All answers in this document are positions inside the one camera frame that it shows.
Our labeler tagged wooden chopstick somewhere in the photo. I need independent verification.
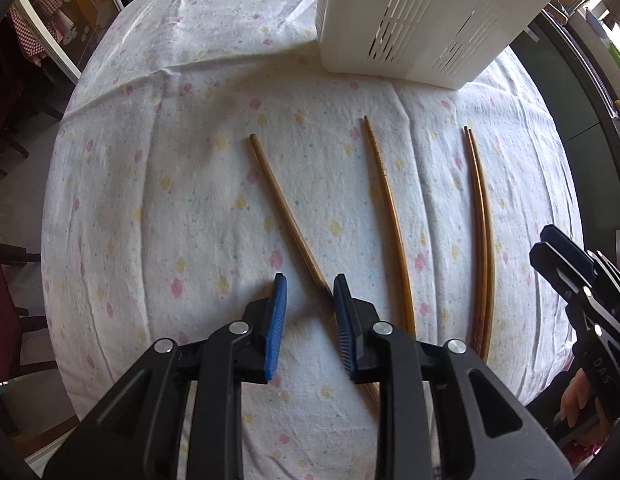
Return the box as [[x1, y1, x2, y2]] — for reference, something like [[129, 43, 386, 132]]
[[463, 125, 488, 348], [362, 115, 417, 341], [468, 129, 496, 363], [248, 132, 382, 407]]

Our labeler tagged sliding glass door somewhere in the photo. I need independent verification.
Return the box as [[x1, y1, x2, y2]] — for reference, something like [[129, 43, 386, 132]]
[[10, 0, 123, 83]]

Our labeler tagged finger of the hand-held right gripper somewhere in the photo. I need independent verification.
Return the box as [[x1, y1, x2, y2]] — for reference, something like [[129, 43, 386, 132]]
[[529, 242, 620, 357], [541, 223, 620, 307]]

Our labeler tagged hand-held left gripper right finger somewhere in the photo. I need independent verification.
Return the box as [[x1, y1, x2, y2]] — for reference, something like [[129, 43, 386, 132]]
[[332, 274, 577, 480]]

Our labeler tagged white floral tablecloth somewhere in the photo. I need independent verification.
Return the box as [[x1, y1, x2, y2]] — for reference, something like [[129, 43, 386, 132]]
[[40, 0, 586, 480]]

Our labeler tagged person's right hand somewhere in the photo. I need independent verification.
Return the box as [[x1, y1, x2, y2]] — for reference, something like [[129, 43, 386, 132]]
[[559, 367, 604, 434]]

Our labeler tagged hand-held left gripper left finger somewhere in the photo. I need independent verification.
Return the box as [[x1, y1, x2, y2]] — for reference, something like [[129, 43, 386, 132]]
[[42, 272, 289, 480]]

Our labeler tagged white plastic utensil holder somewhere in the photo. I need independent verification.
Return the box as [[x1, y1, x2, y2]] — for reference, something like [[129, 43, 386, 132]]
[[315, 0, 563, 92]]

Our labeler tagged dark wooden chair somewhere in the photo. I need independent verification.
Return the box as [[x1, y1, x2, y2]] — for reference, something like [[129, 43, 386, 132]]
[[0, 240, 43, 376]]

